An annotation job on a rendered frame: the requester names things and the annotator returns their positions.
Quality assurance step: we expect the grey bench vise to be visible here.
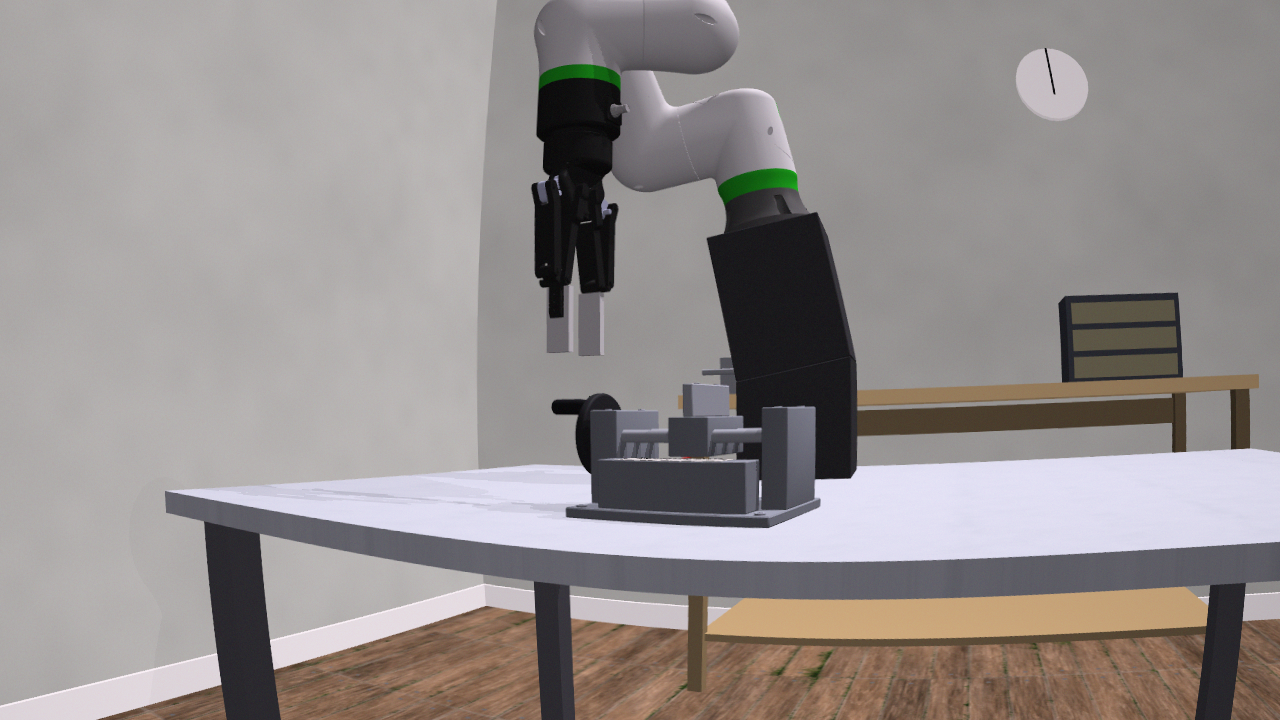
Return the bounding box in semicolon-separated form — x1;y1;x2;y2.
552;383;820;528

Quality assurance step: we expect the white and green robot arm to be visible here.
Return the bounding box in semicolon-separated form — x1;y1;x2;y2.
534;0;810;233

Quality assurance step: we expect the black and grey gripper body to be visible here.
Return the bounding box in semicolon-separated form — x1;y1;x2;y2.
543;131;613;222

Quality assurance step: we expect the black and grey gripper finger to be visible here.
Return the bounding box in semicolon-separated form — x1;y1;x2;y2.
576;188;618;356
531;176;589;354

